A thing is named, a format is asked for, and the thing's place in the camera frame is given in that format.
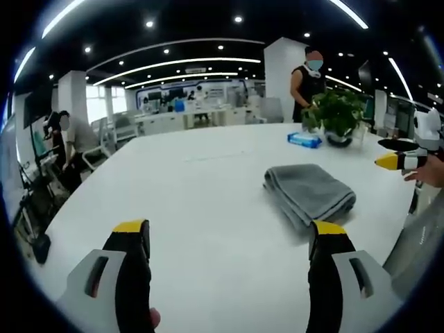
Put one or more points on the black equipment stand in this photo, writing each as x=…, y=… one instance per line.
x=36, y=187

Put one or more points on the black round tray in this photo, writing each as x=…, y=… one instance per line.
x=398, y=144

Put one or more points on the person's left hand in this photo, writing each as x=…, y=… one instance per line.
x=154, y=316

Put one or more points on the green potted plant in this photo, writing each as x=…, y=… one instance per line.
x=334, y=114

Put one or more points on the white office chair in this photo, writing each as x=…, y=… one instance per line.
x=125, y=126
x=98, y=142

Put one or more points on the person's right hand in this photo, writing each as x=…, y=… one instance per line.
x=425, y=173

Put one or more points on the grey towel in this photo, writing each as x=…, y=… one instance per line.
x=308, y=192

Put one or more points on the person's grey clothing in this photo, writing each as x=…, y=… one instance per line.
x=419, y=249

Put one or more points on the blue wet wipes pack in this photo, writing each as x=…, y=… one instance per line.
x=304, y=139

